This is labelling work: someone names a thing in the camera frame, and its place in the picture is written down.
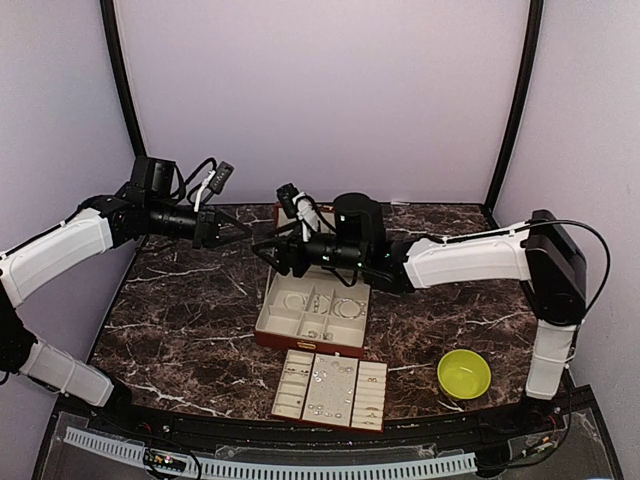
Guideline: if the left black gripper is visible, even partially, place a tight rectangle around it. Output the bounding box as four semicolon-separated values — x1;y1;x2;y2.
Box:
146;198;252;249

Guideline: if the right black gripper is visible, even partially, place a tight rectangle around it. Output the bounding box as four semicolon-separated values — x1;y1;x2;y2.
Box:
251;220;367;278

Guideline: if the red jewelry box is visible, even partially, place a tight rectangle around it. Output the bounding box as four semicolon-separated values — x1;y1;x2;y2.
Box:
253;202;374;350

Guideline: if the red jewelry tray insert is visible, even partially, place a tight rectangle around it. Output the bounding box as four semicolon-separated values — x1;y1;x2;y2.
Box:
271;350;388;432

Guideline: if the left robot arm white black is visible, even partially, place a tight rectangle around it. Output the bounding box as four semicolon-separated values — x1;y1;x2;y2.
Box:
1;156;252;436

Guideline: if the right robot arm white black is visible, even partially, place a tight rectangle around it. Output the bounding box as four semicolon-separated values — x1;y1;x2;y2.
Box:
252;184;597;434

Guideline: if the thin silver bangle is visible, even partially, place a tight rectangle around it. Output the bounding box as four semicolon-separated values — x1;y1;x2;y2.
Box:
283;292;306;311

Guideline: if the silver pearl open bangle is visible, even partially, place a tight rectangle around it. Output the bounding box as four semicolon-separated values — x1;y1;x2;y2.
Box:
332;298;367;320

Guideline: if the lime green bowl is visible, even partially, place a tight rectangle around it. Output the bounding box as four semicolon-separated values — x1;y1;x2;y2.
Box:
437;349;492;400

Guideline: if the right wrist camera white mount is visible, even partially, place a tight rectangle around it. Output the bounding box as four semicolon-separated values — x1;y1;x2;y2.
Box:
276;183;321;242

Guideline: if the left black frame post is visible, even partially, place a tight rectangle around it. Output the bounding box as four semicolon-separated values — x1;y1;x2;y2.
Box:
99;0;148;156

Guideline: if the black frame post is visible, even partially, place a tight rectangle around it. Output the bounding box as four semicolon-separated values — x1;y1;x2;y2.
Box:
481;0;544;227
99;0;148;156

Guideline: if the white slotted cable duct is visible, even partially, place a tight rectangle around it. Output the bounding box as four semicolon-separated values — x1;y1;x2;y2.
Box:
62;427;477;479

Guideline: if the right black frame post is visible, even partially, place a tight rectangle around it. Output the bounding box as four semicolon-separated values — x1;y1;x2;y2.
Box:
481;0;544;227

